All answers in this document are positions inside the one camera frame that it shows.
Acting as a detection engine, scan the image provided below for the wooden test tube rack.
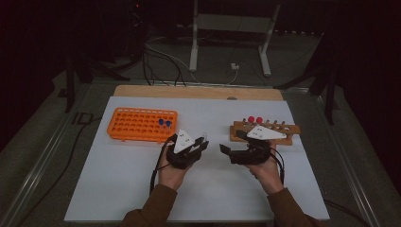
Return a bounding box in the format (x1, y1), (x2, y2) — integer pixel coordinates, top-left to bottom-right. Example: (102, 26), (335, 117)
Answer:
(229, 116), (302, 147)

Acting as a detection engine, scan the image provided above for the person's left hand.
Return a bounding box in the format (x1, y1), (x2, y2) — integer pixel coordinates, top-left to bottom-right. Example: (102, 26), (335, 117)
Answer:
(157, 150), (193, 191)

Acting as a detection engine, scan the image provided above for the wooden table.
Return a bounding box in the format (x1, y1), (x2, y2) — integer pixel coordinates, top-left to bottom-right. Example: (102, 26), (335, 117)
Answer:
(113, 84), (284, 102)

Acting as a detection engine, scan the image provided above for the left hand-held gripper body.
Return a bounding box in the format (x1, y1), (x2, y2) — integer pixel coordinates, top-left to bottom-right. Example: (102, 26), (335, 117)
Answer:
(166, 129), (201, 170)

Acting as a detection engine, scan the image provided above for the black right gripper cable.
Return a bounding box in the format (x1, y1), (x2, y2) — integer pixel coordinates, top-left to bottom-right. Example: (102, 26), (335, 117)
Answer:
(269, 147), (287, 185)

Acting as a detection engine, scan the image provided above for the black tripod stand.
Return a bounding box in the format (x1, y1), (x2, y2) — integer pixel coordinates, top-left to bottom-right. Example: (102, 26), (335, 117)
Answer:
(64, 53), (131, 114)
(273, 62), (340, 126)

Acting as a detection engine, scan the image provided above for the orange plastic test tube rack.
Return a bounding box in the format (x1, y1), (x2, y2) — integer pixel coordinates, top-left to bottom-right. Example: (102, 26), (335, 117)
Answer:
(106, 107), (179, 144)

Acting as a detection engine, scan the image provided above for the person's right hand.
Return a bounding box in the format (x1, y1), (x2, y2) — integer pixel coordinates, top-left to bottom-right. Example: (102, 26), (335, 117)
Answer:
(249, 141), (285, 196)

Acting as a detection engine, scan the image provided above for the grey metal stand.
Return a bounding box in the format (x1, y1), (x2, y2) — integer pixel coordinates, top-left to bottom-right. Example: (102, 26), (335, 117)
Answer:
(188, 0), (282, 78)

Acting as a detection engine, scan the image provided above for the white cable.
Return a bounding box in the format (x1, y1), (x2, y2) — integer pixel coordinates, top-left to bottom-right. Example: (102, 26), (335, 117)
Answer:
(224, 67), (239, 85)

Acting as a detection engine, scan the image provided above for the aluminium frame rail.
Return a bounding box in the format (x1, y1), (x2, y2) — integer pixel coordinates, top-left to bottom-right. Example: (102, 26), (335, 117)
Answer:
(0, 82), (96, 227)
(311, 93), (384, 227)

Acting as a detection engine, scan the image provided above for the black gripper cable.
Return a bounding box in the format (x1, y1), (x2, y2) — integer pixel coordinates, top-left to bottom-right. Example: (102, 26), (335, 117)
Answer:
(269, 147), (287, 185)
(148, 133), (178, 195)

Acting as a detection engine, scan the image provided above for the bundle of black cables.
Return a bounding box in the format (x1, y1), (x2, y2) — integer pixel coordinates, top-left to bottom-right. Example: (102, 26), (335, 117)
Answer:
(142, 43), (187, 87)

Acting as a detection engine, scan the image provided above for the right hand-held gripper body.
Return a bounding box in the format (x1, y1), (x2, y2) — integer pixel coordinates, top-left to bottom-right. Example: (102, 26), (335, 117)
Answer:
(230, 125), (288, 166)

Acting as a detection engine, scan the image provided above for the black floor cable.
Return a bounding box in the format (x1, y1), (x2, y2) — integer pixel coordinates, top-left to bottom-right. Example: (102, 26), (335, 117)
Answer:
(323, 199), (371, 227)
(15, 116), (103, 227)

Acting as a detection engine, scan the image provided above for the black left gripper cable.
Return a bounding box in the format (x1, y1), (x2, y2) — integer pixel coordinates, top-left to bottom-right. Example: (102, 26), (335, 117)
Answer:
(148, 133), (178, 195)

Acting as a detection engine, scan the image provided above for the white board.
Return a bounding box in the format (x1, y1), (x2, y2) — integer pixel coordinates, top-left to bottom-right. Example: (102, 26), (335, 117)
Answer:
(63, 96), (330, 223)

